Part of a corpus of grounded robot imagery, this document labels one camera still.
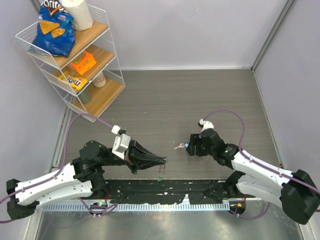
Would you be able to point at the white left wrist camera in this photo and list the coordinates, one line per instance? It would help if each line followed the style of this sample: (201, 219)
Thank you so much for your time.
(121, 142)

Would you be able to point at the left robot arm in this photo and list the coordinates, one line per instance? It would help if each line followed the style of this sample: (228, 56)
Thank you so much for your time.
(83, 177)

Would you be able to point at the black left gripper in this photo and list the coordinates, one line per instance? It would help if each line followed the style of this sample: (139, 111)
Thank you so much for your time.
(138, 151)

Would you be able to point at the silver key on blue tag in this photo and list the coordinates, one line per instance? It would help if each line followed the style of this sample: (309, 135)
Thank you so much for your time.
(180, 146)

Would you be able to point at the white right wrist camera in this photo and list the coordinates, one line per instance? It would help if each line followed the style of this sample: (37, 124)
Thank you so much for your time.
(205, 124)

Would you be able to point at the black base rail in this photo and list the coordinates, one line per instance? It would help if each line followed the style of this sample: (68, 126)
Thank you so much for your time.
(166, 192)

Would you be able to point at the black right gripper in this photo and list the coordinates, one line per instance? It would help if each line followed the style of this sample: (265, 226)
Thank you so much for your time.
(195, 139)

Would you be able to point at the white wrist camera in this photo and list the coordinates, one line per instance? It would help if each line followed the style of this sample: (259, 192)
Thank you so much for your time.
(121, 142)
(205, 124)

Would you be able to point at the white wire shelf rack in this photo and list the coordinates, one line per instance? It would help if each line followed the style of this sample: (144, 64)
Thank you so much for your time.
(90, 79)

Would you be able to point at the blue Doritos chip bag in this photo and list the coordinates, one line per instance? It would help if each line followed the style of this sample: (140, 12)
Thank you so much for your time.
(55, 32)

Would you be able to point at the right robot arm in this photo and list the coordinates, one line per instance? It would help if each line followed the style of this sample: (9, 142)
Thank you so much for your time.
(294, 192)

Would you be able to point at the yellow M&Ms candy bag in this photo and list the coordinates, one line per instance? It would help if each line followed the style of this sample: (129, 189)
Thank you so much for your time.
(76, 82)

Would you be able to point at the paper towel roll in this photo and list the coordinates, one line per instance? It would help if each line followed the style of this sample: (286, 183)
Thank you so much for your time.
(79, 10)

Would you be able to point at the orange Reeses candy bag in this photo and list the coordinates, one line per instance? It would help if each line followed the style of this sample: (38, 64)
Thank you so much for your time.
(83, 62)

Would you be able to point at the beige paper cup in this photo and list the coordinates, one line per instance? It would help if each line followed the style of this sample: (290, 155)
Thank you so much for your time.
(99, 80)

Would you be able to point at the white slotted cable duct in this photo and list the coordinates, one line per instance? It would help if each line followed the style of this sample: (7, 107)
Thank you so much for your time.
(76, 206)

